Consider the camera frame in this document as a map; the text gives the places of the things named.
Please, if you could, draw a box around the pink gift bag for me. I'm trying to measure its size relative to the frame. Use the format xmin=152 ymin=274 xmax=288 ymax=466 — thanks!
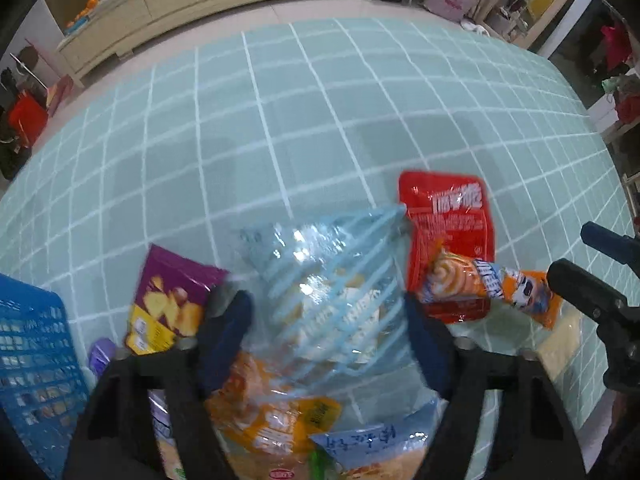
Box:
xmin=426 ymin=0 xmax=476 ymax=23

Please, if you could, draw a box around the clear blue striped snack bag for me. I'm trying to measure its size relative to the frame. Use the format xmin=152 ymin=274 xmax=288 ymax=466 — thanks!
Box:
xmin=232 ymin=205 xmax=446 ymax=480

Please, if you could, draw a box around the teal checkered tablecloth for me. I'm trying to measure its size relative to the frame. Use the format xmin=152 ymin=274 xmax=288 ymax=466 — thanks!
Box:
xmin=0 ymin=17 xmax=633 ymax=480

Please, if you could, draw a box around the orange swirl cake packet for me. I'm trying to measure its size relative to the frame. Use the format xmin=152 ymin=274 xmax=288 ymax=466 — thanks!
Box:
xmin=420 ymin=245 xmax=563 ymax=331

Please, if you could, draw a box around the black bag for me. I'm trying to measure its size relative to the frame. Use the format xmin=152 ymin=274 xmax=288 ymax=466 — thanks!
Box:
xmin=0 ymin=130 xmax=32 ymax=181

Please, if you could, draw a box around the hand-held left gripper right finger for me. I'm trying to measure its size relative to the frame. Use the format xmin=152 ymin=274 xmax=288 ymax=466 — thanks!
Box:
xmin=404 ymin=294 xmax=586 ymax=480

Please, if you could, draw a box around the beige low cabinet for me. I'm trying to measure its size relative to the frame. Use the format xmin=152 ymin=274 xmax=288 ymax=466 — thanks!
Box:
xmin=57 ymin=0 xmax=371 ymax=83

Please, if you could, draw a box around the blue plastic basket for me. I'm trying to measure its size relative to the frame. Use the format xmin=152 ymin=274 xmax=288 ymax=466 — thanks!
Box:
xmin=0 ymin=272 xmax=91 ymax=480

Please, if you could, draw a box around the red snack packet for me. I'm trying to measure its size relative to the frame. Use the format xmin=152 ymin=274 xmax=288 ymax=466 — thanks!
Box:
xmin=398 ymin=171 xmax=496 ymax=325

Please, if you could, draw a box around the orange snack bag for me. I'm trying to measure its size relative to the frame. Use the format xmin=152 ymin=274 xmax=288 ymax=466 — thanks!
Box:
xmin=207 ymin=352 xmax=346 ymax=480

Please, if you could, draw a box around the red shopping bag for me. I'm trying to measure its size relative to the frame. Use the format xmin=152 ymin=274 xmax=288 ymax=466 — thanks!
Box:
xmin=9 ymin=91 xmax=50 ymax=147

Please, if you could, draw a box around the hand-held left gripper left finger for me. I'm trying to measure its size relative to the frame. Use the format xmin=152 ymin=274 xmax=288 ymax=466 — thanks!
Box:
xmin=62 ymin=287 xmax=255 ymax=480

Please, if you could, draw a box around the lavender snack packet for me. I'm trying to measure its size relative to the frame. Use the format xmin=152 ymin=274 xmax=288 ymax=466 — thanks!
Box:
xmin=89 ymin=337 xmax=118 ymax=378

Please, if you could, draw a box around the pink folded mat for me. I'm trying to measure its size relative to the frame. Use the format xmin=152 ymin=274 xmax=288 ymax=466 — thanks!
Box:
xmin=47 ymin=75 xmax=75 ymax=117

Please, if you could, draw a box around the purple chip packet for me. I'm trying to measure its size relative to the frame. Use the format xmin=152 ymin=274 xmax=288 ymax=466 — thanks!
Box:
xmin=125 ymin=244 xmax=231 ymax=356

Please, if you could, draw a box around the pale yellow snack packet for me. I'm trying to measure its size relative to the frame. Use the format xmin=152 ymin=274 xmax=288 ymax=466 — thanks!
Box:
xmin=537 ymin=305 xmax=583 ymax=386

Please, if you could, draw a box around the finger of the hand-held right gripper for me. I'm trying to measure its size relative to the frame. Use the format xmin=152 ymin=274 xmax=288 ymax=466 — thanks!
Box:
xmin=546 ymin=259 xmax=628 ymax=322
xmin=581 ymin=221 xmax=640 ymax=275

